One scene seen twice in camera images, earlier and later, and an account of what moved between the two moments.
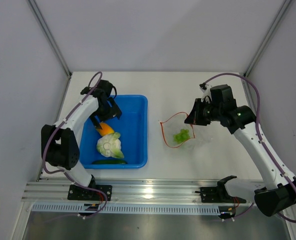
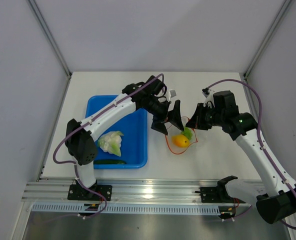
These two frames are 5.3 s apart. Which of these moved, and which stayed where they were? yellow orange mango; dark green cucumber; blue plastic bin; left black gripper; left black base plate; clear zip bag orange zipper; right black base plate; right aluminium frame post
Moved: left black gripper; clear zip bag orange zipper; yellow orange mango
Stayed: right black base plate; left black base plate; blue plastic bin; right aluminium frame post; dark green cucumber
